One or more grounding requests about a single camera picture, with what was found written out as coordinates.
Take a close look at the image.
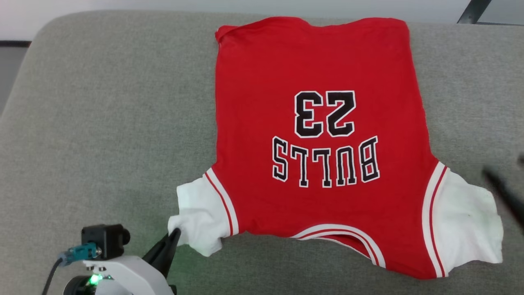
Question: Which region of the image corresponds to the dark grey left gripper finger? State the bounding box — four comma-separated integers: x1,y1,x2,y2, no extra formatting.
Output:
142,228,182,279

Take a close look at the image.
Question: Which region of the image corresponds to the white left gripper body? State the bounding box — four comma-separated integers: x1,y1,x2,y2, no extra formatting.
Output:
84,256,175,295

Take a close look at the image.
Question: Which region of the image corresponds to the red and white basketball jersey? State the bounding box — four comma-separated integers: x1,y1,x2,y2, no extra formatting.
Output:
168,16,504,280

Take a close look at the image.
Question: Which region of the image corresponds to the grey fabric sofa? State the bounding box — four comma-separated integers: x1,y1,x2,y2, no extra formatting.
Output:
0,10,524,295

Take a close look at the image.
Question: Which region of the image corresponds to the dark metal pole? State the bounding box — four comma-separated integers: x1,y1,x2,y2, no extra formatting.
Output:
457,0,492,25

